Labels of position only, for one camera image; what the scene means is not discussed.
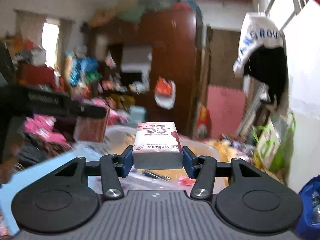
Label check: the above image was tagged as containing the blue printed shopping bag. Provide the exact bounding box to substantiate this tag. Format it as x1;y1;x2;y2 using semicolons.
295;176;319;239

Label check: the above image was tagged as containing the green white tote bag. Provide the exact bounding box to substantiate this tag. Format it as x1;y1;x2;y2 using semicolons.
252;111;296;179

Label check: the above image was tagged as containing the brown white welcome box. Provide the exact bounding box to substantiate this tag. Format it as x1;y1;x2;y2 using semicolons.
132;121;183;170

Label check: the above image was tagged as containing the dark red wooden wardrobe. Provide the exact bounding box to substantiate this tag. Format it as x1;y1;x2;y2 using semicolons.
85;8;203;135

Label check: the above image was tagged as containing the yellow blanket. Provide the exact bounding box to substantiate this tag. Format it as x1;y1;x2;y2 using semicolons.
208;140;239;163

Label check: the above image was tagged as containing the orange white hanging bag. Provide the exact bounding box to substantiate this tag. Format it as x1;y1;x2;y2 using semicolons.
154;77;176;110

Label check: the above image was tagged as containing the white hanging cap bag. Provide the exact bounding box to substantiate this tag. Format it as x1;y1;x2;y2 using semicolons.
233;12;287;104

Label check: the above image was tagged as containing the white window curtain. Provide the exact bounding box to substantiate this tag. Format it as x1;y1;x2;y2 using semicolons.
15;10;74;68

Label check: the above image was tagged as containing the pink foam floor mat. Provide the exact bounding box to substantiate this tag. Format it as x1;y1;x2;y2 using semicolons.
207;86;246;138

